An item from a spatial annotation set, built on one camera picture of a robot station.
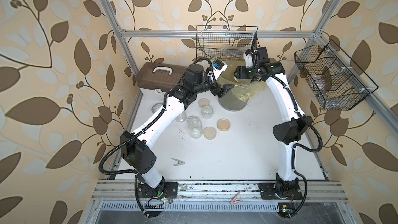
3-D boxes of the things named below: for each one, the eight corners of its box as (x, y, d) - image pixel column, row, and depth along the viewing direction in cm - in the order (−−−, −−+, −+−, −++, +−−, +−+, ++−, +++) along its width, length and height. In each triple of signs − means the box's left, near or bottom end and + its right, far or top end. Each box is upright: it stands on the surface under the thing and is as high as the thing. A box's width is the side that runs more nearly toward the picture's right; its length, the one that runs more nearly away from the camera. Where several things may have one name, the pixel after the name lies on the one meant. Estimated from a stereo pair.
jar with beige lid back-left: (200, 116, 104) (199, 110, 100) (205, 109, 108) (205, 103, 103) (208, 120, 102) (209, 115, 97) (214, 113, 106) (214, 108, 101)
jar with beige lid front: (187, 138, 94) (185, 130, 86) (188, 123, 101) (187, 115, 93) (202, 138, 94) (202, 130, 86) (202, 123, 101) (202, 115, 93)
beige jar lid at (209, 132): (203, 139, 94) (203, 138, 92) (203, 128, 99) (203, 126, 97) (216, 139, 94) (216, 138, 92) (215, 128, 99) (216, 126, 97)
